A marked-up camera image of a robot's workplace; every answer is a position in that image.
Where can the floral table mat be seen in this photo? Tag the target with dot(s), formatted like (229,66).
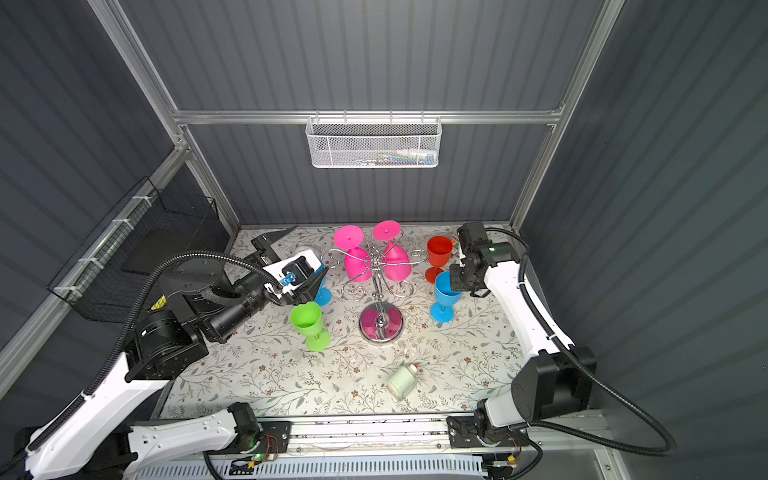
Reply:
(266,362)

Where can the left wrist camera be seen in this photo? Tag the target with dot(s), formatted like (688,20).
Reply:
(293,272)

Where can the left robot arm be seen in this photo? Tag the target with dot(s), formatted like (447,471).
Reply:
(189,301)

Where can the white mesh wall basket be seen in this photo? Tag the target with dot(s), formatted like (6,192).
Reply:
(373,144)

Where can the black wire wall basket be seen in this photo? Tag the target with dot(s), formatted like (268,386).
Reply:
(100,281)

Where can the pink wine glass left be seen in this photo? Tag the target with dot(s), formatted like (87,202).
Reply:
(357,261)

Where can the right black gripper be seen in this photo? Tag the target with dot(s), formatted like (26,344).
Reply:
(456,283)

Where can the chrome wine glass rack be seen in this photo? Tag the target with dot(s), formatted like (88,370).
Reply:
(381,321)

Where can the green wine glass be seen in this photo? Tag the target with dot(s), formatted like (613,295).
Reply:
(308,320)

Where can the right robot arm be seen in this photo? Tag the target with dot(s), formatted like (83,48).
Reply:
(548,385)

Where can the blue wine glass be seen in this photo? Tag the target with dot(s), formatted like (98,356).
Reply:
(324,295)
(442,311)

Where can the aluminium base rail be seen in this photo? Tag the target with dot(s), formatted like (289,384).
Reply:
(406,433)

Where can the red wine glass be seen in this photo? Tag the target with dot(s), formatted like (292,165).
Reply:
(440,250)

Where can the pink wine glass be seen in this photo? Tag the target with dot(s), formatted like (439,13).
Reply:
(397,266)
(357,261)

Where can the pink wine glass right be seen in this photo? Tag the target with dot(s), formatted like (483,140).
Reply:
(397,266)

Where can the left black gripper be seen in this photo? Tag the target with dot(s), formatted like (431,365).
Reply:
(259,242)

